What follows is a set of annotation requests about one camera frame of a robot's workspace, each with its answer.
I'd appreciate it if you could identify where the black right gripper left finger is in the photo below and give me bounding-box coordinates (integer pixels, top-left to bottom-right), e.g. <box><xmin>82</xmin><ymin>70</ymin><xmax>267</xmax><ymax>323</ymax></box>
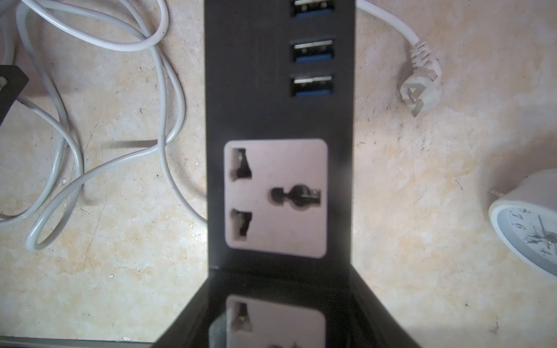
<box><xmin>152</xmin><ymin>279</ymin><xmax>210</xmax><ymax>348</ymax></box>

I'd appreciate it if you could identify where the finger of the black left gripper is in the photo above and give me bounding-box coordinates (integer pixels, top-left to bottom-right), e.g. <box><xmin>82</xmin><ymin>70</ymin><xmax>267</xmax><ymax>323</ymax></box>
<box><xmin>1</xmin><ymin>65</ymin><xmax>29</xmax><ymax>123</ymax></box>

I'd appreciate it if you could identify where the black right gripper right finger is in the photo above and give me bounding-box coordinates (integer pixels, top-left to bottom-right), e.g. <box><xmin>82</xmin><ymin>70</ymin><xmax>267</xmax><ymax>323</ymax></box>
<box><xmin>349</xmin><ymin>266</ymin><xmax>420</xmax><ymax>348</ymax></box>

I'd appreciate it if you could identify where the white power strip cord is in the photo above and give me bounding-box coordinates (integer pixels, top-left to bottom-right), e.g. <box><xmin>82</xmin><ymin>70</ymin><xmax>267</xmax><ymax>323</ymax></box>
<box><xmin>355</xmin><ymin>0</ymin><xmax>444</xmax><ymax>117</ymax></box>

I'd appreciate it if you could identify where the black power strip with cord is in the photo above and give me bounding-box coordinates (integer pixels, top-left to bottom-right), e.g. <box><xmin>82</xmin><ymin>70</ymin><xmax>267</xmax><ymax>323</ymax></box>
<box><xmin>0</xmin><ymin>0</ymin><xmax>358</xmax><ymax>348</ymax></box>

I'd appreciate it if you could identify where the white alarm clock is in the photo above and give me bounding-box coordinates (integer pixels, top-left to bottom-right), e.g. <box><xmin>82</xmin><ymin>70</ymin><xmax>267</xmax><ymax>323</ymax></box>
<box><xmin>488</xmin><ymin>169</ymin><xmax>556</xmax><ymax>279</ymax></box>

